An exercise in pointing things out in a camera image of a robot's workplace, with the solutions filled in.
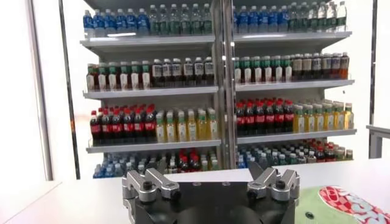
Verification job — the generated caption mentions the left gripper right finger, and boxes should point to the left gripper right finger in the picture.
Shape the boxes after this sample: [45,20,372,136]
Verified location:
[246,161,301,202]

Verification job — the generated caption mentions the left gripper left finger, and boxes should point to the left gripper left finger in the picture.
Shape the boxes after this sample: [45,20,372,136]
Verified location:
[121,167,182,204]

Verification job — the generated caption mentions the green t-shirt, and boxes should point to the green t-shirt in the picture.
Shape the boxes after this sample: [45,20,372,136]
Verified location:
[294,186,390,224]

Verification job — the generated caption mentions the red cap cola bottle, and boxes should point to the red cap cola bottle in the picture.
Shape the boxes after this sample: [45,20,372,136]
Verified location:
[283,99,295,134]
[264,100,275,135]
[122,108,135,144]
[111,108,124,145]
[254,101,266,136]
[89,110,102,146]
[144,105,157,143]
[236,102,246,136]
[179,156,191,173]
[101,109,112,145]
[325,145,336,163]
[315,146,326,163]
[245,102,256,136]
[274,100,285,135]
[190,155,201,173]
[133,107,146,144]

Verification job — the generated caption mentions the grey drinks display rack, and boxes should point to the grey drinks display rack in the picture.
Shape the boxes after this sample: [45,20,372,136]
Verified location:
[79,0,229,180]
[222,0,358,170]

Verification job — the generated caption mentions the white side table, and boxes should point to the white side table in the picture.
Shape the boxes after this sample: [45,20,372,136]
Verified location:
[366,124,390,159]

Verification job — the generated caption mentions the dark bottle tan label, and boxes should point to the dark bottle tan label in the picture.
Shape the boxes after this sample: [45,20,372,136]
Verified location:
[302,53,313,81]
[291,54,303,82]

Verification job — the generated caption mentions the black slanted frame pole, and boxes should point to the black slanted frame pole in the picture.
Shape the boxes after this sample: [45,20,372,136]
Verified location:
[58,0,81,180]
[368,0,379,125]

